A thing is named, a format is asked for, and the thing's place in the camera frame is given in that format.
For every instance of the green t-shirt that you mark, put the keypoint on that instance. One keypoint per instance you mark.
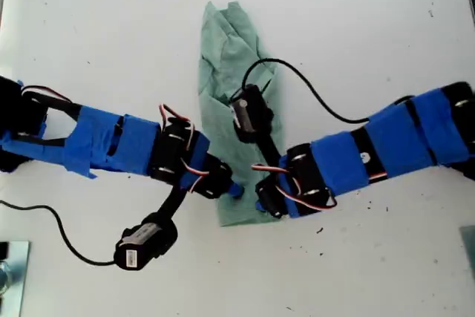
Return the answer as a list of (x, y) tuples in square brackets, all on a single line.
[(222, 53)]

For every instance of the black clamp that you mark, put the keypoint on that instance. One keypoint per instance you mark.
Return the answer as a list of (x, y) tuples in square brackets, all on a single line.
[(3, 250)]

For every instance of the short black camera stalk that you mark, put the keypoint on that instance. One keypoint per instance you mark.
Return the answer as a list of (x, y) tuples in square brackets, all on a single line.
[(172, 202), (269, 150)]

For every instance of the black camera box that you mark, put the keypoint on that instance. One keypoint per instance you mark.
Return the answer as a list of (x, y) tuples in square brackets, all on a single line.
[(252, 116), (148, 235)]

